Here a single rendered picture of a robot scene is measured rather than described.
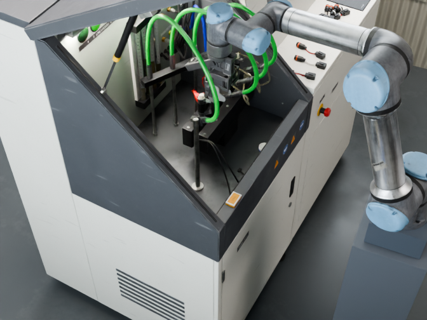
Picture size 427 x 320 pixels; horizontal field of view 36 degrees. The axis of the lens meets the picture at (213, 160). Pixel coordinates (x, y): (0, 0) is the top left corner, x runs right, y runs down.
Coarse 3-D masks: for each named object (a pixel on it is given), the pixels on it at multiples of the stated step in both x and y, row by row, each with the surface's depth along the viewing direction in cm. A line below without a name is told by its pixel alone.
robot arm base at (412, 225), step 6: (426, 204) 201; (420, 210) 200; (426, 210) 202; (414, 216) 200; (420, 216) 202; (426, 216) 203; (414, 222) 202; (420, 222) 202; (408, 228) 203; (414, 228) 203
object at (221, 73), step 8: (208, 56) 196; (232, 56) 197; (216, 64) 199; (224, 64) 197; (232, 64) 198; (216, 72) 200; (224, 72) 199; (232, 72) 199; (216, 80) 202; (224, 80) 199; (232, 80) 200; (224, 88) 201
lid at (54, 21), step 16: (64, 0) 181; (80, 0) 171; (96, 0) 163; (112, 0) 155; (128, 0) 148; (144, 0) 145; (160, 0) 143; (176, 0) 141; (192, 0) 139; (48, 16) 173; (64, 16) 165; (80, 16) 160; (96, 16) 157; (112, 16) 154; (128, 16) 152; (144, 16) 153; (32, 32) 174; (48, 32) 171; (64, 32) 168
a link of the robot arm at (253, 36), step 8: (256, 16) 187; (264, 16) 186; (232, 24) 184; (240, 24) 184; (248, 24) 184; (256, 24) 184; (264, 24) 185; (272, 24) 187; (232, 32) 184; (240, 32) 183; (248, 32) 182; (256, 32) 181; (264, 32) 181; (272, 32) 189; (232, 40) 185; (240, 40) 183; (248, 40) 182; (256, 40) 181; (264, 40) 182; (248, 48) 183; (256, 48) 182; (264, 48) 185
